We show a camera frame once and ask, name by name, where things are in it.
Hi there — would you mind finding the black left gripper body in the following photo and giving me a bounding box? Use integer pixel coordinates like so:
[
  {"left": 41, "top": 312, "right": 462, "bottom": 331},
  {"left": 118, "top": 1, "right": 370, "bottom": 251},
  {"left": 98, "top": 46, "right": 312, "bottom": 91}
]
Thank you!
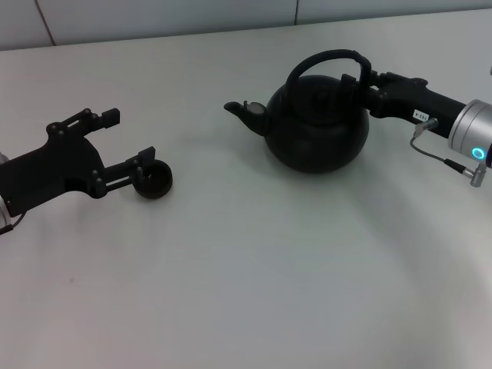
[{"left": 0, "top": 122, "right": 107, "bottom": 218}]

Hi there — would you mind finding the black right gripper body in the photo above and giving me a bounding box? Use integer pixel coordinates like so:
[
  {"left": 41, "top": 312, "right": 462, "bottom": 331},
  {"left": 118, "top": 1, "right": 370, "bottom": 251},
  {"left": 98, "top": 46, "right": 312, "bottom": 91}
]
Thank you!
[{"left": 368, "top": 76, "right": 468, "bottom": 139}]

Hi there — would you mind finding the small dark teacup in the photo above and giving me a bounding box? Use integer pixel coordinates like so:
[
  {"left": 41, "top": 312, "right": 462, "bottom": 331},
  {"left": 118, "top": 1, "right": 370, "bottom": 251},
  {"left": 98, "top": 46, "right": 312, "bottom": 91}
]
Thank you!
[{"left": 134, "top": 160, "right": 173, "bottom": 200}]

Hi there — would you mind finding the black round teapot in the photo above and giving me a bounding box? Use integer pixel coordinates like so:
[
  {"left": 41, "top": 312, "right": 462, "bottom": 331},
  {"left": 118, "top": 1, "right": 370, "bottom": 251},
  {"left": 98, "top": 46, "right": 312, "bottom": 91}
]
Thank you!
[{"left": 223, "top": 48, "right": 372, "bottom": 174}]

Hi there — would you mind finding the right gripper cable with plugs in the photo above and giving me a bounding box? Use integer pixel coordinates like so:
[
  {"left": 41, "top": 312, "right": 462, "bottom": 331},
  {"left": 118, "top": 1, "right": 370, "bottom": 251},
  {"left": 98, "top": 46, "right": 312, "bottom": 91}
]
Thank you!
[{"left": 409, "top": 117, "right": 486, "bottom": 188}]

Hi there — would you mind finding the thin left gripper cable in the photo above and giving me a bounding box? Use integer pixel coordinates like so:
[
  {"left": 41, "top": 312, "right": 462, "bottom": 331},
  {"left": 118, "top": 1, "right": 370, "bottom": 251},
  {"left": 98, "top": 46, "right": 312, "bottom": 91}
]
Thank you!
[{"left": 0, "top": 214, "right": 26, "bottom": 235}]

